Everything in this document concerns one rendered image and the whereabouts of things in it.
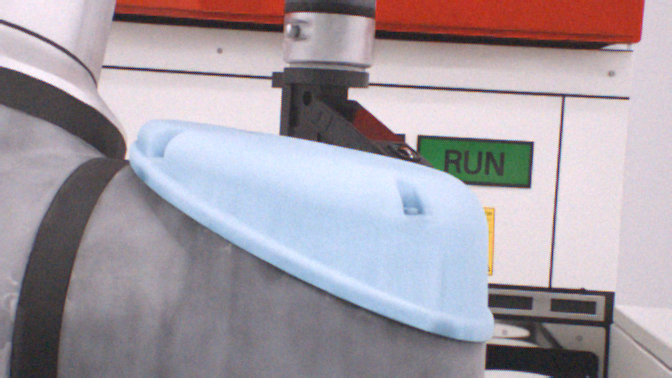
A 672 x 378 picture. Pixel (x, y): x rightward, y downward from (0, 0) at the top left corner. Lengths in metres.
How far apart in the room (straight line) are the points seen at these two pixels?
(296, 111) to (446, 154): 0.27
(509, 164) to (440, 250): 0.93
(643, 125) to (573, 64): 1.53
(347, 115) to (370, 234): 0.66
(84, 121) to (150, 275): 0.09
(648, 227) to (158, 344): 2.51
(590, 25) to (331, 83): 0.34
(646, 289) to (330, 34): 1.92
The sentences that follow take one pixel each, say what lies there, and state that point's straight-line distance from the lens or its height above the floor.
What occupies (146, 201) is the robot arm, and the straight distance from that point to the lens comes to 0.39.
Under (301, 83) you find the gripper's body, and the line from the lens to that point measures 1.03.
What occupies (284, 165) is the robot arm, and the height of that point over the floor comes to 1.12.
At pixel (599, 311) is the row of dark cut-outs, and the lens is 1.33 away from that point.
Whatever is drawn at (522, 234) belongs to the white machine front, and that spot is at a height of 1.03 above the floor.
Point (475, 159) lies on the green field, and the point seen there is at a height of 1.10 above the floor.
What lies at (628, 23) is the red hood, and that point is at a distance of 1.27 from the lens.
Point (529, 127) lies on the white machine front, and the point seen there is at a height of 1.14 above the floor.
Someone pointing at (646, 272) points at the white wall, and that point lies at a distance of 2.86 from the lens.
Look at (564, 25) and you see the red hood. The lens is 1.26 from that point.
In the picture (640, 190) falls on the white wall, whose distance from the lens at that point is 2.84.
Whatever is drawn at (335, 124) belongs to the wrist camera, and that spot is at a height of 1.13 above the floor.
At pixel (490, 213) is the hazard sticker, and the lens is 1.30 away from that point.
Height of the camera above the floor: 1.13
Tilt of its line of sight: 3 degrees down
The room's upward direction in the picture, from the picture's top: 4 degrees clockwise
